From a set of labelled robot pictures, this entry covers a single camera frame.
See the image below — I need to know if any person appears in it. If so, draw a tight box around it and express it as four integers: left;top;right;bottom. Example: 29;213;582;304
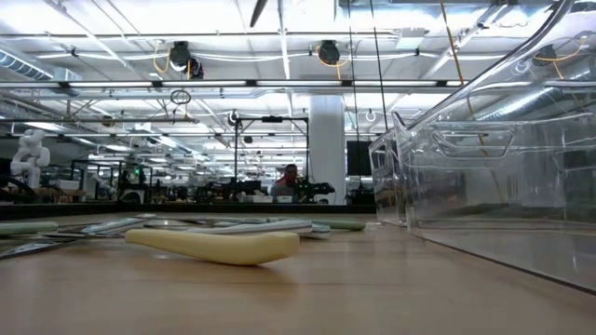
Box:
269;163;303;204

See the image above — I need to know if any white building column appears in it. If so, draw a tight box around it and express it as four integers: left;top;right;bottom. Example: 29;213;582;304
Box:
308;95;347;206

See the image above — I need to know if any black monitor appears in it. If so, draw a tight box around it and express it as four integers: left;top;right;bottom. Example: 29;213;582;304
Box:
345;140;373;177

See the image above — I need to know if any clear plastic bin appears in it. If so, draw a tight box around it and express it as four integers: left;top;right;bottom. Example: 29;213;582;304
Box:
368;111;413;228
393;0;596;295
514;109;596;232

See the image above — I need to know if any long ceiling light bar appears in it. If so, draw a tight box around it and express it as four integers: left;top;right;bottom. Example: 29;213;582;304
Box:
0;79;471;89

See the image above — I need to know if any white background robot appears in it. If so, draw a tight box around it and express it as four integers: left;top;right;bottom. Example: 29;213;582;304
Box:
9;128;51;190

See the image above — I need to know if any thin black hanging cable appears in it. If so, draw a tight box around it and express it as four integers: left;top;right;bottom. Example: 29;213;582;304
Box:
347;0;360;141

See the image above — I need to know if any black metal table frame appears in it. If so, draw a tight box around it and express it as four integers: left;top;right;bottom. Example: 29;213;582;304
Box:
0;203;377;221

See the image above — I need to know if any black reel with orange cable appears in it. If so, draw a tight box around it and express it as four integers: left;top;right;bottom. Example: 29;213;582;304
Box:
315;39;350;80
533;36;588;80

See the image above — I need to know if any coiled black ceiling cable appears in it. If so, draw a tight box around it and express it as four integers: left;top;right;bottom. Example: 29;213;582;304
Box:
169;88;193;106

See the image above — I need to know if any black and white cable reel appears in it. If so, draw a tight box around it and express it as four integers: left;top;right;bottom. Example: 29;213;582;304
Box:
167;40;205;80

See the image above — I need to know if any black background workstation frame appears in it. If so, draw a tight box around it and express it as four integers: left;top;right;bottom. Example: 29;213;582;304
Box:
69;159;155;205

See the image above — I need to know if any yellow hanging cable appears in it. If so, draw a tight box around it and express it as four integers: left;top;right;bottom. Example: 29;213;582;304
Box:
440;0;490;159

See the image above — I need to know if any silver ventilation duct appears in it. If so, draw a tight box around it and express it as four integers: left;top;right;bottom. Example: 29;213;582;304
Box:
0;48;83;84

